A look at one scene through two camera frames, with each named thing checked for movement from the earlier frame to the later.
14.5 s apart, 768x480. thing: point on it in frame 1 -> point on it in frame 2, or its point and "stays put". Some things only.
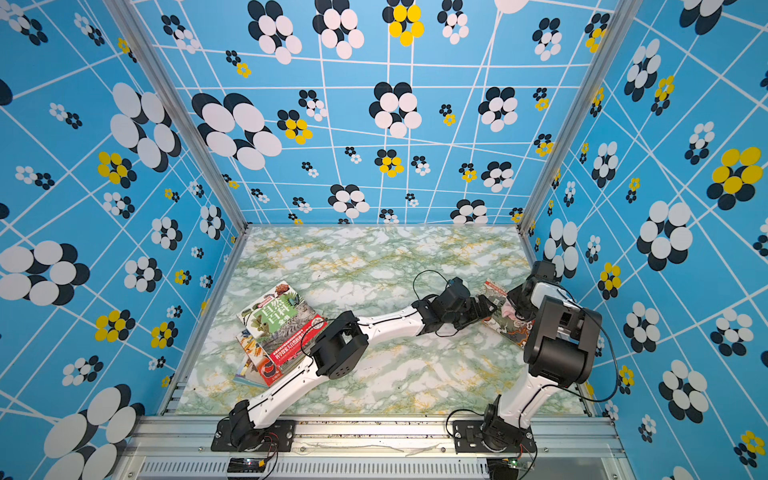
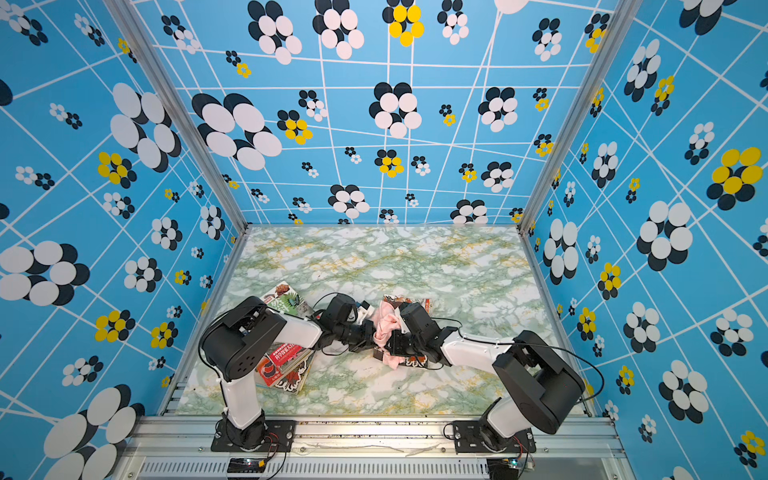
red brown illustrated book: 504,319 -> 397,300
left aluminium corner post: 145,41 stays put
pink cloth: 508,310 -> 385,321
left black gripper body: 471,314 -> 358,336
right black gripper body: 514,297 -> 404,345
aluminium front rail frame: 573,447 stays put
